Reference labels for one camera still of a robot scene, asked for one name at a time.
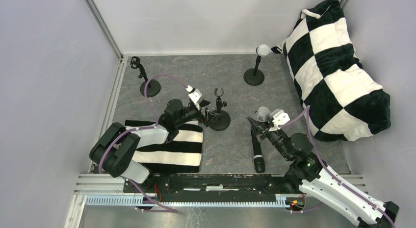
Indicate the black white striped cloth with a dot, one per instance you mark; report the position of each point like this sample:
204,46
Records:
180,156

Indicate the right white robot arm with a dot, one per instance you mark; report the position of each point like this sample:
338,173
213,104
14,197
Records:
310,175

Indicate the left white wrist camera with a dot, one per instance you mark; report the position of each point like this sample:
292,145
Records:
195,96

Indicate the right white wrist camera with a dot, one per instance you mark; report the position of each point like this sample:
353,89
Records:
279,118

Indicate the white microphone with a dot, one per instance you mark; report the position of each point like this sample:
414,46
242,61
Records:
263,50

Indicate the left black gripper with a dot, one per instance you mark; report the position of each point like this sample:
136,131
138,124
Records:
201,111

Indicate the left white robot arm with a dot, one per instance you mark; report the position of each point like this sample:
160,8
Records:
114,151

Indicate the white cable duct strip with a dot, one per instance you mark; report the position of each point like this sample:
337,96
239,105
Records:
142,202

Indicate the silver grey microphone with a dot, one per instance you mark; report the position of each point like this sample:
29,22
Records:
263,114

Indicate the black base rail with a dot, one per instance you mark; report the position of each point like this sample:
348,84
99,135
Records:
217,188

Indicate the black mic stand back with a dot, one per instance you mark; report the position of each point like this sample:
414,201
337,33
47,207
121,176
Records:
152,87

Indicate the black mic stand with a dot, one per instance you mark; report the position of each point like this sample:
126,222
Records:
152,87
222,118
254,76

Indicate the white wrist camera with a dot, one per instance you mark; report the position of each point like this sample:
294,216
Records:
279,118
195,96

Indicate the black microphone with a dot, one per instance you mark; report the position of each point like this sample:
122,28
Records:
258,159

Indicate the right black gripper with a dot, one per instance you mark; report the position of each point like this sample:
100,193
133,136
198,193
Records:
265,128

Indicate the black white checkered pillow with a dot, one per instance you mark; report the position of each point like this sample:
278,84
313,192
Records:
344,102

